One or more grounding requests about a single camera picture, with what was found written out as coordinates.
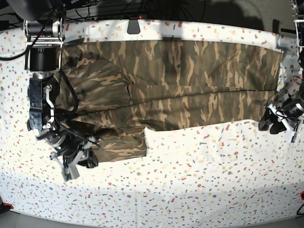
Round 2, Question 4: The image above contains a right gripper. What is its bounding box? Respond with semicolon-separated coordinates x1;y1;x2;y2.
45;133;98;177

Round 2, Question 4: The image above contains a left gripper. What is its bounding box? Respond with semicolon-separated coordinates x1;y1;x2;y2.
258;99;304;143

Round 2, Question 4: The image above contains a camouflage T-shirt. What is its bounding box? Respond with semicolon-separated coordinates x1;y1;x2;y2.
62;40;283;162

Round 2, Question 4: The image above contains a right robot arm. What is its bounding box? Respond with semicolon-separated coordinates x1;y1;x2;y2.
8;0;98;181

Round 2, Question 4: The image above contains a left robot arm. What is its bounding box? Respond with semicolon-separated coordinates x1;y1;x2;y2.
258;0;304;143

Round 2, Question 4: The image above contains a terrazzo patterned table cloth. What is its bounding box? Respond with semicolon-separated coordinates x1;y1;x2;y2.
0;19;304;228

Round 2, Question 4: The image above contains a red table corner clamp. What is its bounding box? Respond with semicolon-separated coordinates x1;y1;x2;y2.
3;203;13;210

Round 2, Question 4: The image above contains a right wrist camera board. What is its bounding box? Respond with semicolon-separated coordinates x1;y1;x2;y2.
61;168;74;182

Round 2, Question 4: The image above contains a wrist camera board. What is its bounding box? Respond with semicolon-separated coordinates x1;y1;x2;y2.
291;132;298;143
61;168;74;182

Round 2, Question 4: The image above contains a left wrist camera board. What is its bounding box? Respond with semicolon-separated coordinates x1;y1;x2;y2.
291;132;298;143

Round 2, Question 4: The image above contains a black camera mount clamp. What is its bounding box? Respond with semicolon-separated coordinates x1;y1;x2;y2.
127;19;141;35

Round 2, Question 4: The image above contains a black cables bundle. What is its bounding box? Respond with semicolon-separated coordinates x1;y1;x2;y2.
47;0;207;22

